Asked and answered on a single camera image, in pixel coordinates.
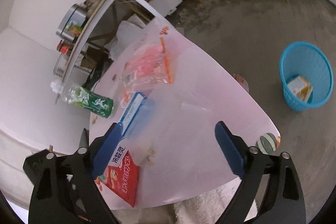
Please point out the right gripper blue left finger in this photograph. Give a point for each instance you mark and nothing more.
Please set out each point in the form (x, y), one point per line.
(64, 186)

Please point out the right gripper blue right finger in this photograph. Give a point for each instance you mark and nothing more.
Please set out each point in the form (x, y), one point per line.
(283, 200)

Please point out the red snack packet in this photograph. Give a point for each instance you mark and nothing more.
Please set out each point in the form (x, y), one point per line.
(121, 180)

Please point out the blue toothpaste box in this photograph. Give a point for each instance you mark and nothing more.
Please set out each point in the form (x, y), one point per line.
(127, 119)

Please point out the green label plastic bottle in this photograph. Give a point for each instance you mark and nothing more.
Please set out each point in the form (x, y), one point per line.
(75, 94)

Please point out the white orange medicine box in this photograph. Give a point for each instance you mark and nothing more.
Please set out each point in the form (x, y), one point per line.
(301, 88)

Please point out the clear plastic food container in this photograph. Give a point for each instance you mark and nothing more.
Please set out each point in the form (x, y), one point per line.
(167, 122)

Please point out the pink zip plastic bag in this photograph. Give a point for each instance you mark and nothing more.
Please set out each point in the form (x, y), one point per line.
(149, 65)

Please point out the purple slipper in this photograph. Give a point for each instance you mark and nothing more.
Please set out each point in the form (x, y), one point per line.
(241, 81)

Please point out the blue plastic waste basket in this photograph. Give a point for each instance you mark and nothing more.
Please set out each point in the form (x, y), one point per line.
(306, 60)

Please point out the red lid jar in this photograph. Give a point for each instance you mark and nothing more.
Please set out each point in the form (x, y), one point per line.
(65, 47)

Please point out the silver rice cooker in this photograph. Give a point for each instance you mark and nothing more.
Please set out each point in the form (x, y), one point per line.
(72, 24)

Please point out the white sack under shelf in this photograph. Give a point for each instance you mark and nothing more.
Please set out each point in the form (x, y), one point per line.
(126, 33)

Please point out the white shelf table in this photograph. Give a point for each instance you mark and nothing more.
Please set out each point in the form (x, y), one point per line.
(103, 19)

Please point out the white foam box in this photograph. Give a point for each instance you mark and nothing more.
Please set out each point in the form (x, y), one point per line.
(165, 7)

